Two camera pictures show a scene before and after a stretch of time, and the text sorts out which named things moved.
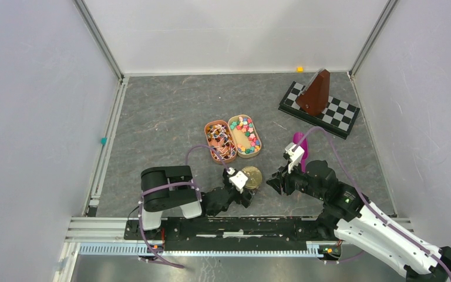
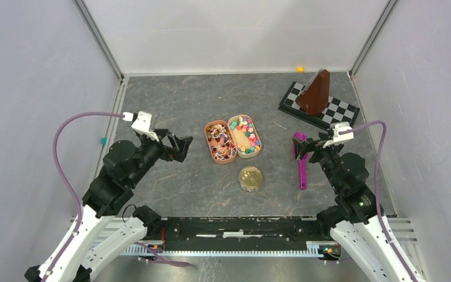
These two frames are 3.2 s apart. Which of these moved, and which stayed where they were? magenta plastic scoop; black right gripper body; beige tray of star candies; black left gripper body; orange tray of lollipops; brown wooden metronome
Moved: black left gripper body; black right gripper body
Stayed: brown wooden metronome; magenta plastic scoop; orange tray of lollipops; beige tray of star candies
